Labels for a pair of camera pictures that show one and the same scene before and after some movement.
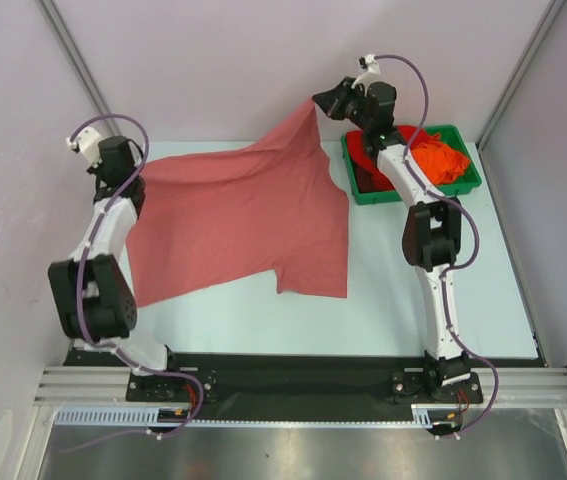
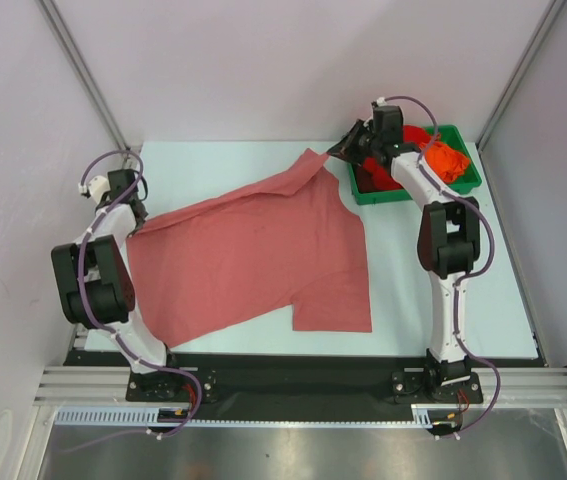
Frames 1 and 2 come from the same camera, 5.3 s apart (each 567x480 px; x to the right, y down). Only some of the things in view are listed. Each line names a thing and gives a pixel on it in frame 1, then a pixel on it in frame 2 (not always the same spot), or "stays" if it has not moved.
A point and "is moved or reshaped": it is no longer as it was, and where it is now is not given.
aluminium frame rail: x=502 y=386 stays
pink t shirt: x=209 y=218 is moved or reshaped
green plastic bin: x=449 y=133 stays
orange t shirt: x=439 y=161 stays
